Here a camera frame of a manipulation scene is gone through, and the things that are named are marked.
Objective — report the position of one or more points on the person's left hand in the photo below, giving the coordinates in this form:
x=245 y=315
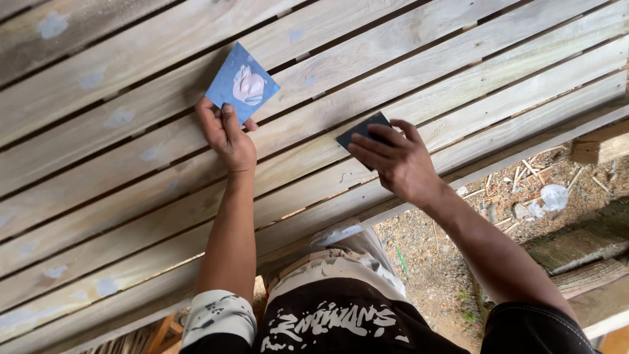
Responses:
x=231 y=145

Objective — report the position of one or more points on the person's right hand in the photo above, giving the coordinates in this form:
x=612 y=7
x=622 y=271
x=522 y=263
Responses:
x=403 y=162

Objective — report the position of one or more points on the dark square scraper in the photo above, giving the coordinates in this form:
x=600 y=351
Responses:
x=355 y=131

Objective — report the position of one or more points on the blue square putty card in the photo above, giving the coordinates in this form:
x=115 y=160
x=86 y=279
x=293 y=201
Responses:
x=223 y=78

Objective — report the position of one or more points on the pale pink putty blob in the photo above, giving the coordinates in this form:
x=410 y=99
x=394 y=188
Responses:
x=248 y=86

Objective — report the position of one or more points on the green stick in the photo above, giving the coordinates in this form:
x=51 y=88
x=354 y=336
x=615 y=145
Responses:
x=401 y=259

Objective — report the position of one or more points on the slatted wooden panel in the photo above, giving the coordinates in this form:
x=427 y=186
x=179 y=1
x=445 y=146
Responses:
x=123 y=172

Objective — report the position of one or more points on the scattered wood splinters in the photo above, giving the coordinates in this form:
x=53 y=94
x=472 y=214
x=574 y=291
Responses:
x=521 y=172

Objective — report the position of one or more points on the light camouflage trousers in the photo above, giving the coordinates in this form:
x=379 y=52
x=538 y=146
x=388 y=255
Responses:
x=344 y=265

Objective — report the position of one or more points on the small crumpled plastic scrap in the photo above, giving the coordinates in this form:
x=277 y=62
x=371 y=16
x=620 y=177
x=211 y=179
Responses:
x=535 y=209

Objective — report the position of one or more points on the clear plastic wrapper scrap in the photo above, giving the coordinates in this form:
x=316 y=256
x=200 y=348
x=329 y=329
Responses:
x=554 y=196

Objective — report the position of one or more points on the white patterned sleeve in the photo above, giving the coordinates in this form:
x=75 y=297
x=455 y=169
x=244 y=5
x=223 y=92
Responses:
x=221 y=312

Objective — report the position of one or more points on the black printed shirt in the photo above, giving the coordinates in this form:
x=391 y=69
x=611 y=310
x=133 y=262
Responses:
x=344 y=319

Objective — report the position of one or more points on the mossy weathered beam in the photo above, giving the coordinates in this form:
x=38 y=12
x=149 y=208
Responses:
x=580 y=243

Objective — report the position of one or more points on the pale wooden block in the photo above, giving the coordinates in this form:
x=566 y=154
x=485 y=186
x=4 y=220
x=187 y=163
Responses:
x=602 y=145

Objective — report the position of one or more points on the weathered wooden plank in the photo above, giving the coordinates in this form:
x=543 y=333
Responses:
x=597 y=290

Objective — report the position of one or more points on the orange wooden frame piece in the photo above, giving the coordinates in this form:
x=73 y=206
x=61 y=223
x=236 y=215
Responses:
x=164 y=334

